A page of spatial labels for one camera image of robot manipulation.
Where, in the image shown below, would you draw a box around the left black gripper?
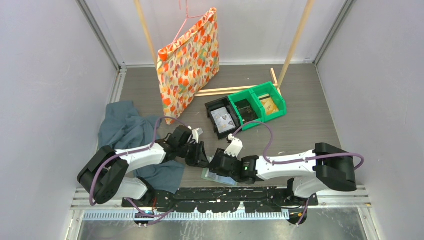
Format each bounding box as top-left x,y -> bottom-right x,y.
177,140 -> 210,169

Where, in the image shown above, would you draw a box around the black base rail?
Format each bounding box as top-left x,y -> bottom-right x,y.
134,186 -> 306,213

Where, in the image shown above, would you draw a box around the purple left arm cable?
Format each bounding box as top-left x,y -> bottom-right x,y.
89,116 -> 193,218

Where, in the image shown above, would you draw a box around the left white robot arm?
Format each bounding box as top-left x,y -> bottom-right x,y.
77,125 -> 209,207

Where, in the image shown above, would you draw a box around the green bin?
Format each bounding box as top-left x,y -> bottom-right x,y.
251,81 -> 287,122
228,89 -> 265,125

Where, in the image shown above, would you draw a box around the pink wire hanger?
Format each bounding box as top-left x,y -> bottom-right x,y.
171,0 -> 205,44

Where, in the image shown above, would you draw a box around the black storage bin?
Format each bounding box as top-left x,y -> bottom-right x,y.
205,96 -> 241,140

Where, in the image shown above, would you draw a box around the wooden clothes rack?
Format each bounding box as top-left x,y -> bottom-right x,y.
134,0 -> 315,97

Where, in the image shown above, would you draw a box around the blue-grey cloth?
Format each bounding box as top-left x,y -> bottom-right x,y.
98,101 -> 185,194

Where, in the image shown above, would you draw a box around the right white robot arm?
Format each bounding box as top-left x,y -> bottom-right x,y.
208,142 -> 359,205

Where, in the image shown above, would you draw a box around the orange floral hanging garment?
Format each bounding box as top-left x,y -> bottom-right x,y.
156,7 -> 220,125

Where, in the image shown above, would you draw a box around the yellow cards in right bin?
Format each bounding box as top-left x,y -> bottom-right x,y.
258,94 -> 280,116

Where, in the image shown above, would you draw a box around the green card holder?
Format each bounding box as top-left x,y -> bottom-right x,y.
201,168 -> 237,187

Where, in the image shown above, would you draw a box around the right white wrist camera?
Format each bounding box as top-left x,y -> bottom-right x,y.
224,134 -> 243,158

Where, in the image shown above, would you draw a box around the cards in black bin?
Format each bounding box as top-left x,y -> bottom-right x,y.
211,107 -> 236,134

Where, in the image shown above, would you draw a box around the cards in left green bin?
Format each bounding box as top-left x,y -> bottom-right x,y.
235,99 -> 259,124

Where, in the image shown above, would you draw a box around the green bin left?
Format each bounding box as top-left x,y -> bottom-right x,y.
228,89 -> 265,125

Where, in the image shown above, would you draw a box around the green bin right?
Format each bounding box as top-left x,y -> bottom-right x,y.
251,81 -> 287,122

